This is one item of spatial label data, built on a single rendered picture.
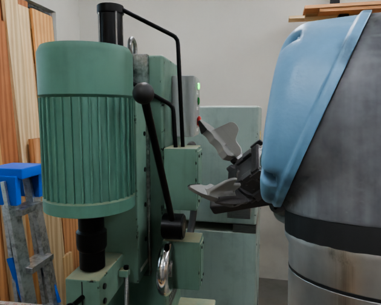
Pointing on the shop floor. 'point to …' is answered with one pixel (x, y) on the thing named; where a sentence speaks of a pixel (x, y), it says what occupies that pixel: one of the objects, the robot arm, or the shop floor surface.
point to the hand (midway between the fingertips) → (190, 152)
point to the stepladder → (3, 178)
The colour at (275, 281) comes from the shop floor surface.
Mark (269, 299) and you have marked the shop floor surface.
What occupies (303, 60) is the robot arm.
